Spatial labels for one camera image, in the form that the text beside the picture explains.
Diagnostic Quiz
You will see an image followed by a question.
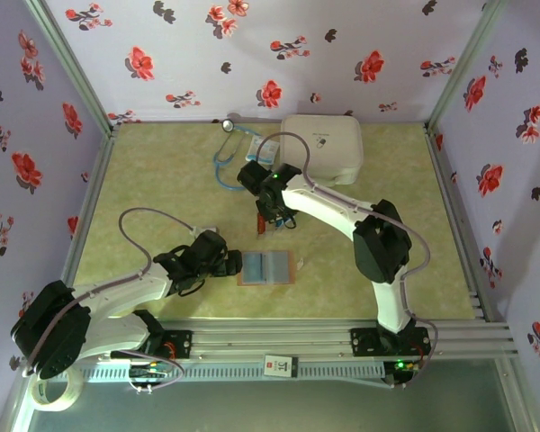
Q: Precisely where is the blue stethoscope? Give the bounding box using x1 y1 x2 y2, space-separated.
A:
213 118 271 194

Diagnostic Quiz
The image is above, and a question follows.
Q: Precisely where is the white blue gauze packet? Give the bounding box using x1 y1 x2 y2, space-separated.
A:
244 137 281 166

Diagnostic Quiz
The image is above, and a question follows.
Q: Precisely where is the red white label tag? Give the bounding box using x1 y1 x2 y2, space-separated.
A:
263 355 297 378

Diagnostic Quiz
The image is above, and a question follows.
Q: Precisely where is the slotted grey cable duct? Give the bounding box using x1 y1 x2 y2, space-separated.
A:
78 361 387 384

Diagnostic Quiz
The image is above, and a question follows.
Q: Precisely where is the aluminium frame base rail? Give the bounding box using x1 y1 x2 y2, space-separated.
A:
21 318 521 365

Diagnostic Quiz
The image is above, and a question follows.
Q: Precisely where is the clear tape roll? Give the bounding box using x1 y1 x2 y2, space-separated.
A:
30 368 85 413

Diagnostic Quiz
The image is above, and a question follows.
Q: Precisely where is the aluminium frame post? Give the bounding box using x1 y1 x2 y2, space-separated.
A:
425 0 510 130
22 0 114 134

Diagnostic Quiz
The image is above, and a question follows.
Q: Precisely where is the tan leather card holder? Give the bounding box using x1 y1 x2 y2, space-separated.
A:
236 250 297 287

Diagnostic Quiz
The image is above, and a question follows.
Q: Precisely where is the left arm grey cable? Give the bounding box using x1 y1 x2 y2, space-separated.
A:
22 206 203 395

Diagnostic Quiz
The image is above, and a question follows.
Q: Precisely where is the white first aid pouch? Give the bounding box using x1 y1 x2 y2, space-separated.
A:
280 114 365 185

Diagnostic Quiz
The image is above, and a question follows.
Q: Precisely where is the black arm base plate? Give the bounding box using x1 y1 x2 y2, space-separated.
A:
349 327 433 357
134 329 194 360

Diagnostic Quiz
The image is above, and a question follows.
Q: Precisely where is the aluminium frame side rail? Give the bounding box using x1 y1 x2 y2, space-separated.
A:
60 128 116 289
424 124 496 323

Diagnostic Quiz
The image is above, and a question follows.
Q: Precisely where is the clear acrylic card stand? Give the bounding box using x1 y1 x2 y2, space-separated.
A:
254 197 301 242

